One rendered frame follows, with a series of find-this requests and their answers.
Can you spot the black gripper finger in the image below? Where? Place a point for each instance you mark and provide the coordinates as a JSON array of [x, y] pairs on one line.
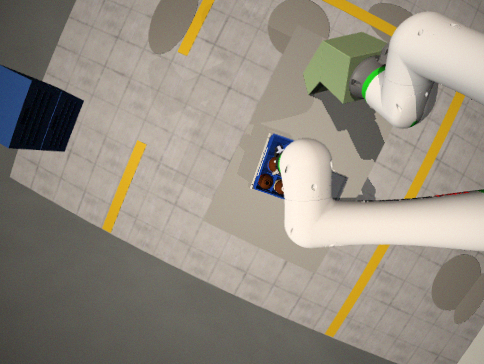
[[278, 150]]

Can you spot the blue divided crate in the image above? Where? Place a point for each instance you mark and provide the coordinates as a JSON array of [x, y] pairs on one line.
[[276, 141]]

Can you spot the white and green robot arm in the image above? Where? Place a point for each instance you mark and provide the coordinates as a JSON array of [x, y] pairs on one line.
[[427, 45]]

